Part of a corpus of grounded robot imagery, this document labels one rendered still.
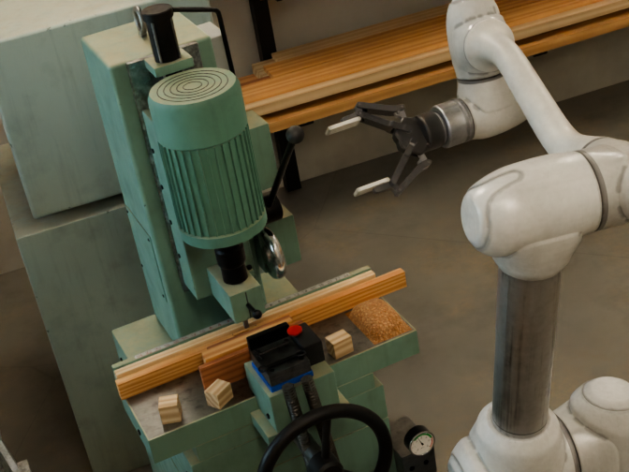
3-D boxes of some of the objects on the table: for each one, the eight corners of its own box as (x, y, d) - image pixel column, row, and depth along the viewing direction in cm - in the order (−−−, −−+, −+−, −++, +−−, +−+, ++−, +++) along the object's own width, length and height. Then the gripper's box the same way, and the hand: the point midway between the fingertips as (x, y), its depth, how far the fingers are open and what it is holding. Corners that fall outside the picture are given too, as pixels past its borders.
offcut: (336, 360, 240) (333, 345, 238) (327, 352, 243) (324, 337, 241) (354, 350, 242) (351, 335, 240) (344, 344, 245) (342, 328, 243)
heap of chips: (374, 345, 243) (372, 330, 241) (344, 314, 254) (342, 299, 252) (412, 329, 245) (410, 315, 243) (381, 299, 257) (378, 285, 255)
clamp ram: (268, 390, 234) (259, 355, 230) (254, 372, 240) (245, 336, 236) (308, 374, 237) (300, 338, 232) (293, 356, 243) (285, 320, 238)
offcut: (221, 392, 237) (217, 378, 235) (233, 396, 235) (230, 382, 233) (207, 405, 234) (203, 390, 232) (220, 409, 232) (216, 395, 230)
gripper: (459, 190, 234) (363, 225, 228) (406, 82, 240) (312, 114, 234) (470, 176, 227) (372, 212, 221) (416, 66, 233) (318, 97, 227)
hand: (346, 159), depth 228 cm, fingers open, 13 cm apart
